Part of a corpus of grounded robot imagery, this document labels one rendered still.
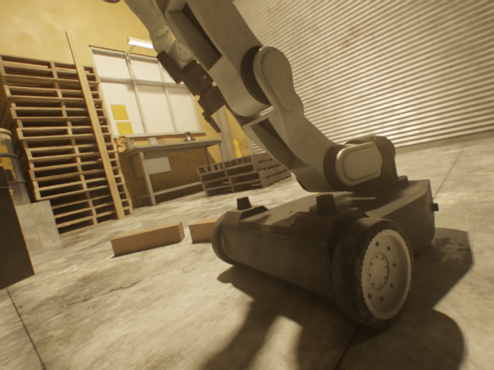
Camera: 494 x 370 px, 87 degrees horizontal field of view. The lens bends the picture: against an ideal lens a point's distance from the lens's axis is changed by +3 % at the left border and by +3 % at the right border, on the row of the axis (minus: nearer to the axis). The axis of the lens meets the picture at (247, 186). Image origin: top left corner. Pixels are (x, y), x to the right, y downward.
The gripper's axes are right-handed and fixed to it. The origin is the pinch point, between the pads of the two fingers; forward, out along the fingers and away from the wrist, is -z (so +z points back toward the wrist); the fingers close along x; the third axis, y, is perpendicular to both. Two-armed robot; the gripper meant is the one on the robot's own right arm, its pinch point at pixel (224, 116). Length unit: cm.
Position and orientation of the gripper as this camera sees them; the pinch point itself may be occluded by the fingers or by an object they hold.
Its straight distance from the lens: 92.4
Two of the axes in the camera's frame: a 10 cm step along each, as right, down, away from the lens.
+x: -6.2, 6.7, -4.1
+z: -5.9, -7.4, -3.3
